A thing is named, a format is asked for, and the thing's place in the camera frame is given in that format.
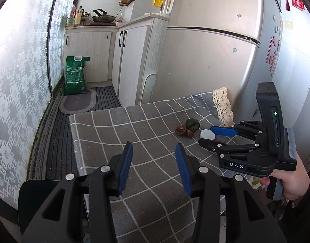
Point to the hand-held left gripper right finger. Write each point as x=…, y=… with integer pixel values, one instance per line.
x=182, y=167

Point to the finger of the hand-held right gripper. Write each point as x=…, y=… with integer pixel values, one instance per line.
x=210, y=143
x=223, y=131

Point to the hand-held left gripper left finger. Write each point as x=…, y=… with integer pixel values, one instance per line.
x=125, y=167

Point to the white round lid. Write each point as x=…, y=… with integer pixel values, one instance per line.
x=207, y=134

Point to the person's right forearm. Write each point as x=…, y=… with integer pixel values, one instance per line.
x=304, y=215

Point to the person's right hand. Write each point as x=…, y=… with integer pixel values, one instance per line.
x=294, y=184

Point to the dark green round object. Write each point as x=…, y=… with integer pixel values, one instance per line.
x=192, y=124

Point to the brown nut shell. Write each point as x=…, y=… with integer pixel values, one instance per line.
x=180, y=130

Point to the grey checked tablecloth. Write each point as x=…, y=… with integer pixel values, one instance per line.
x=149, y=121

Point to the pink fridge magnet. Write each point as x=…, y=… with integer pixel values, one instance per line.
x=272, y=53

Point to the silver refrigerator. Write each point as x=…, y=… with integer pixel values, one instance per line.
x=208, y=63

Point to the striped floor mat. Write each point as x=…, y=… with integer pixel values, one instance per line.
x=58, y=144

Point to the grey oval floor mat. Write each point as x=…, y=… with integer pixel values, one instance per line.
x=76, y=103

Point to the yellow sticker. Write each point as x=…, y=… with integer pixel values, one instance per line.
x=289, y=24

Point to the green rice bag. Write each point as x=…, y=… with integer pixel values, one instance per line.
x=75, y=78

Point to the white kitchen cabinet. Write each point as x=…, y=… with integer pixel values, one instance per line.
x=134, y=60

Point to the red paper square decoration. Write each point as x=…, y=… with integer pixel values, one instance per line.
x=298, y=0

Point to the frosted patterned sliding door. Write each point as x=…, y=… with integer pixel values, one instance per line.
x=21, y=81

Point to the dark cooktop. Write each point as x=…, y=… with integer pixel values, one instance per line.
x=100, y=24

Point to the small clear bottle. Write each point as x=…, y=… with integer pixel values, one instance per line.
x=121, y=17

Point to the black frying pan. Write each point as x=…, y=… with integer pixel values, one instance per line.
x=104, y=18

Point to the yellow oil bottle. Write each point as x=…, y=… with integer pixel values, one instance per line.
x=79, y=17

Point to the clear red-capped bottle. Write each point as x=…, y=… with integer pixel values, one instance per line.
x=72, y=17

